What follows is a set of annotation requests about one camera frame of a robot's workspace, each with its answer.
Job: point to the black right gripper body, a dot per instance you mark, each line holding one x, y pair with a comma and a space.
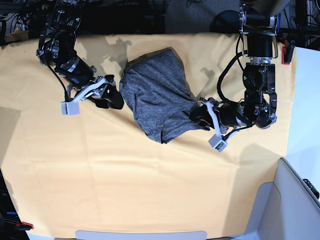
95, 88

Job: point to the red black clamp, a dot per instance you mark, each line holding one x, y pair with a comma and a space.
24, 226

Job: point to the grey long-sleeve T-shirt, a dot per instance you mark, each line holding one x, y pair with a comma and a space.
154, 88

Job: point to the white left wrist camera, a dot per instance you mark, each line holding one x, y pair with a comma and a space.
219, 143

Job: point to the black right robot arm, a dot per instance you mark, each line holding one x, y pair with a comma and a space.
56, 50

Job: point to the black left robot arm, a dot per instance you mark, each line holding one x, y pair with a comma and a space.
259, 25

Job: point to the red clamp at table edge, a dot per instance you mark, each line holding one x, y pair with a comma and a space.
288, 51

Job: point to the black round chair base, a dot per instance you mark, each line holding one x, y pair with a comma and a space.
226, 22

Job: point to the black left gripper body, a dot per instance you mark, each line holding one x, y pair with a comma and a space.
224, 115

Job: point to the yellow table cloth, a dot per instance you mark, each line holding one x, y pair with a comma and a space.
97, 171

